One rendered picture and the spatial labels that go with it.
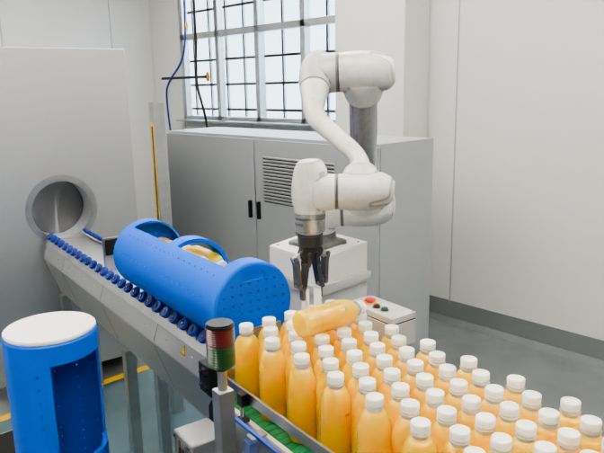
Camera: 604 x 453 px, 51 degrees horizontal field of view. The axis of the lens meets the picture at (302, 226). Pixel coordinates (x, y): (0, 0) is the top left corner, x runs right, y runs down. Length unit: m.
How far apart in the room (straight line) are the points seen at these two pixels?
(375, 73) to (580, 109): 2.33
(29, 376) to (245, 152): 2.62
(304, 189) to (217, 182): 2.90
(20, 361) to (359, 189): 1.13
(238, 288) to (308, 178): 0.43
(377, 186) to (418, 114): 3.01
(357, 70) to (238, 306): 0.86
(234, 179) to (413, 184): 1.34
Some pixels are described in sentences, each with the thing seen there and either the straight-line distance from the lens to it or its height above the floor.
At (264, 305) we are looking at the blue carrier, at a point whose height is 1.09.
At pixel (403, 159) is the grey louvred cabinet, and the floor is 1.34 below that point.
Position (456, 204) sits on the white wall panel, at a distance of 4.76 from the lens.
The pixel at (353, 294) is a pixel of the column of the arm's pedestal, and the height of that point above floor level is 0.92.
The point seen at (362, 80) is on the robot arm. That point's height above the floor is 1.78.
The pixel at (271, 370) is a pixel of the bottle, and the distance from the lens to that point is 1.66.
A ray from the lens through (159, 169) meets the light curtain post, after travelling 3.30.
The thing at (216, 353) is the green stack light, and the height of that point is 1.20.
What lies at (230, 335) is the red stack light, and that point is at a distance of 1.40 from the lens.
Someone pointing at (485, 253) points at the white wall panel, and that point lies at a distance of 4.70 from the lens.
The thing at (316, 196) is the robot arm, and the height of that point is 1.46.
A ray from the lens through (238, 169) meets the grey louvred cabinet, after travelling 4.40.
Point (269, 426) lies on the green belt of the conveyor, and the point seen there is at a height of 0.90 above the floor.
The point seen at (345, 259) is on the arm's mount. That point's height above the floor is 1.08.
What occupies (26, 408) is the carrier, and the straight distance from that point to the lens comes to 2.15.
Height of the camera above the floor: 1.76
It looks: 13 degrees down
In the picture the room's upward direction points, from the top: 1 degrees counter-clockwise
